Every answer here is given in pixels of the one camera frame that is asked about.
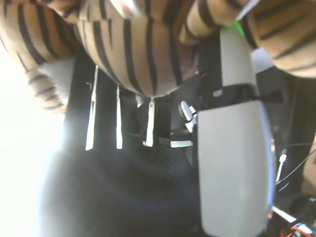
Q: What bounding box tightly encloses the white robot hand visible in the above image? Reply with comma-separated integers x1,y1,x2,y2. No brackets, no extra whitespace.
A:
37,24,283,237

